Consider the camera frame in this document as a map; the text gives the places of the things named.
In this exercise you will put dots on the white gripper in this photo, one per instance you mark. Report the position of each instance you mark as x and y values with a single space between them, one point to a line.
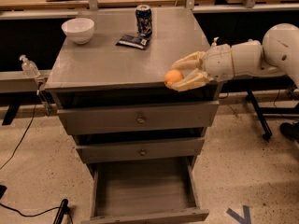
218 62

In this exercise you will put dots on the orange fruit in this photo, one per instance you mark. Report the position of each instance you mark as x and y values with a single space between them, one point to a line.
172 77

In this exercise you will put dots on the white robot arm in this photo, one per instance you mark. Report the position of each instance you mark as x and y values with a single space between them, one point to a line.
277 54

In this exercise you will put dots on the grey middle drawer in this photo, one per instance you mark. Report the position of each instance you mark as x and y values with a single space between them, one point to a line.
140 150

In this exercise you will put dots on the grey drawer cabinet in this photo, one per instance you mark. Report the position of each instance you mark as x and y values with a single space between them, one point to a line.
100 73

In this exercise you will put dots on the grey top drawer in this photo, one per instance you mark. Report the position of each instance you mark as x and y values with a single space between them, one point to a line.
131 118

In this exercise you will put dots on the grey open bottom drawer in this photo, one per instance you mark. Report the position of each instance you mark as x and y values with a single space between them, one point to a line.
159 191

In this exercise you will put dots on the small white pump bottle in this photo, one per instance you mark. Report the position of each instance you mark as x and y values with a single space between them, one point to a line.
215 40

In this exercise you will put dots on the dark snack packet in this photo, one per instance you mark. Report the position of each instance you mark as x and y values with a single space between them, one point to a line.
133 42

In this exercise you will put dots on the blue soda can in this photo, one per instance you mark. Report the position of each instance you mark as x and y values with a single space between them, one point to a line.
144 20

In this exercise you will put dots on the black shoe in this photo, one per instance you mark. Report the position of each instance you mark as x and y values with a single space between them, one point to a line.
291 131

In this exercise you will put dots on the white bowl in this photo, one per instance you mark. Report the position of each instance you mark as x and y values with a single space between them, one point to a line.
78 30

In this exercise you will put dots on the clear sanitizer pump bottle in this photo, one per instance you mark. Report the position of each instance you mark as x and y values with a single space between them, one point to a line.
29 67

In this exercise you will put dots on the black stand on floor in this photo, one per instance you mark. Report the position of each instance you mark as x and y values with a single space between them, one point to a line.
63 210

